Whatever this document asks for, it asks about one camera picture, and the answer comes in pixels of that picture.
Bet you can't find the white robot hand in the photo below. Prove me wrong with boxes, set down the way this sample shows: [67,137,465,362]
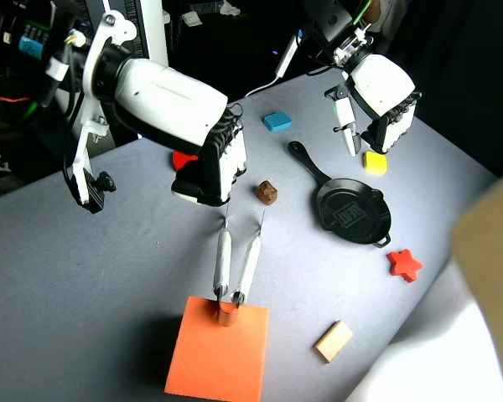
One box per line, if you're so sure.
[113,56,249,208]
[324,53,423,158]

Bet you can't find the metal tongs with white handles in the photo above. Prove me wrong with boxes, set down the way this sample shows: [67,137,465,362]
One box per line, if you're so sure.
[211,204,267,328]

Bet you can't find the black cast iron skillet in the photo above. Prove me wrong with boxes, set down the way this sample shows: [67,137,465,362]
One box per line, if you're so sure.
[287,140,393,249]

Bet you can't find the red heart block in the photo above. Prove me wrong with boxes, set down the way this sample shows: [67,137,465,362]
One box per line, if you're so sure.
[171,149,200,172]

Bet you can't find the person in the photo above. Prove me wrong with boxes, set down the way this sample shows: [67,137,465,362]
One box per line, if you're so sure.
[362,0,403,43]

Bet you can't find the yellow block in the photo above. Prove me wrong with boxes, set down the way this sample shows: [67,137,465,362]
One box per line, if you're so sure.
[362,150,390,176]

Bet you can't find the blue block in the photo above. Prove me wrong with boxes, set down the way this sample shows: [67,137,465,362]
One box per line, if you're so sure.
[262,111,293,134]

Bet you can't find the grey table cloth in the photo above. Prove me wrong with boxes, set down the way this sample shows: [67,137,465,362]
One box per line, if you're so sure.
[0,73,500,402]

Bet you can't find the red star block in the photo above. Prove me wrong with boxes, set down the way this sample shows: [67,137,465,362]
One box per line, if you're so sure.
[386,248,423,283]

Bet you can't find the beige blurred board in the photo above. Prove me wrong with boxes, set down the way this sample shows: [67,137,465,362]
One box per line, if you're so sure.
[450,161,503,402]

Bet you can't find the light wooden block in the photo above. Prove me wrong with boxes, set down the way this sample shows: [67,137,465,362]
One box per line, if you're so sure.
[313,320,355,364]

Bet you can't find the orange box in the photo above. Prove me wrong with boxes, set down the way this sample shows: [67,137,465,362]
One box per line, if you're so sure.
[163,295,271,402]

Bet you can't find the white adapter with cable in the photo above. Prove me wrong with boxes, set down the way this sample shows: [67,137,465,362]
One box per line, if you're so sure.
[245,35,299,98]

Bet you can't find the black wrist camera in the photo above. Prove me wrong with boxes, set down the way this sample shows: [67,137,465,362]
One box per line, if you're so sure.
[83,170,117,214]

